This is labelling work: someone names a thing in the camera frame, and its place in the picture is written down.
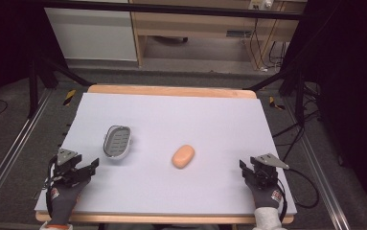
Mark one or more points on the wooden desk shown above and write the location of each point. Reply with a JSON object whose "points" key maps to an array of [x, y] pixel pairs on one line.
{"points": [[197, 24]]}

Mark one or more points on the orange soap bar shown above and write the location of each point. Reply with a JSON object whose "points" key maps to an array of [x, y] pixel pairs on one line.
{"points": [[183, 156]]}

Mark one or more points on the white wall socket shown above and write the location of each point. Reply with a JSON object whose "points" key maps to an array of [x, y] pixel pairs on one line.
{"points": [[261, 4]]}

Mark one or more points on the person's right hand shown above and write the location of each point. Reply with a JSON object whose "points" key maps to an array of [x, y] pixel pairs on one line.
{"points": [[265, 196]]}

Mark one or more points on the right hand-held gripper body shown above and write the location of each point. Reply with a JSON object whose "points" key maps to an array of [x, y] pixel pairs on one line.
{"points": [[265, 172]]}

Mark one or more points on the wooden table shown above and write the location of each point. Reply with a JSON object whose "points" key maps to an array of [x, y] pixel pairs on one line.
{"points": [[171, 91]]}

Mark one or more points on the white table mat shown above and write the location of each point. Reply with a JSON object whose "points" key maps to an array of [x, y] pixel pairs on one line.
{"points": [[171, 121]]}

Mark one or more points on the black metal crossbar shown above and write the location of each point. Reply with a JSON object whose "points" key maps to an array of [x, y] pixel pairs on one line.
{"points": [[171, 9]]}

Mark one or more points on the white cabinet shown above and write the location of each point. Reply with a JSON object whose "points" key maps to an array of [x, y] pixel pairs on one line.
{"points": [[91, 33]]}

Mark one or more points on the black metal stand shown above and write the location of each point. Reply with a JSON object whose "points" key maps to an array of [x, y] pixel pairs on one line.
{"points": [[299, 92], [33, 86]]}

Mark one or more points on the yellow black floor tape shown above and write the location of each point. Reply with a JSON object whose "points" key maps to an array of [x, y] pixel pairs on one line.
{"points": [[276, 103], [69, 97]]}

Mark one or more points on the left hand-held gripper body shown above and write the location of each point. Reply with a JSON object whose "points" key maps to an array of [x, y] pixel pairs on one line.
{"points": [[65, 167]]}

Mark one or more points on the person's left hand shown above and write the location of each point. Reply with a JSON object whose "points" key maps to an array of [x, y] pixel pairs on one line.
{"points": [[63, 199]]}

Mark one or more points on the grey soap dish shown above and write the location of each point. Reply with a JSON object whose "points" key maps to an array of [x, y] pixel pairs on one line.
{"points": [[118, 141]]}

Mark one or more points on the metal floor rail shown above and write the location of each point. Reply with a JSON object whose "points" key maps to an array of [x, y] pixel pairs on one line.
{"points": [[11, 153], [318, 166]]}

